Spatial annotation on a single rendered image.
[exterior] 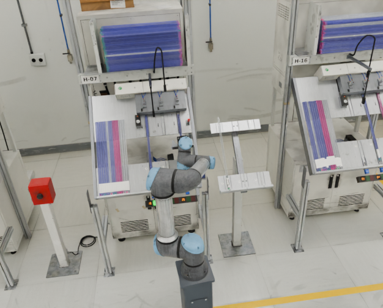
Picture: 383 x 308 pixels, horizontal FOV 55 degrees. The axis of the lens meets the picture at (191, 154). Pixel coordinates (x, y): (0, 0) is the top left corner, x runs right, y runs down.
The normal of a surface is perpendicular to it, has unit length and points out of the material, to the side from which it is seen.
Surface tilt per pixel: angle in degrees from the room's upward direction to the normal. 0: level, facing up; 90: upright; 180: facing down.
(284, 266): 0
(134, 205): 90
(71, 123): 90
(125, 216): 90
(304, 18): 90
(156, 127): 44
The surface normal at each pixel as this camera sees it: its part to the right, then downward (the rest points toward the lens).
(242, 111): 0.12, 0.51
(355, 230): -0.05, -0.86
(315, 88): 0.05, -0.25
